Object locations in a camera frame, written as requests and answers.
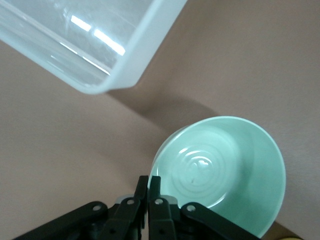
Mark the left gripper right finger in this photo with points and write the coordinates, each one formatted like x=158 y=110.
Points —
x=162 y=220

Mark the brown table cover sheet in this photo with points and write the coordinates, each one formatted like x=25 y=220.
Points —
x=50 y=150

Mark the yellow cup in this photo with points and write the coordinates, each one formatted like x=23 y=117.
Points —
x=293 y=238

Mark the mint green bowl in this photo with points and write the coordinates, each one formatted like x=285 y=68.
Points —
x=237 y=155

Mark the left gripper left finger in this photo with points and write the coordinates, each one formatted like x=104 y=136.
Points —
x=125 y=220

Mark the clear plastic box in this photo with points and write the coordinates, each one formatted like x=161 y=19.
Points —
x=75 y=37

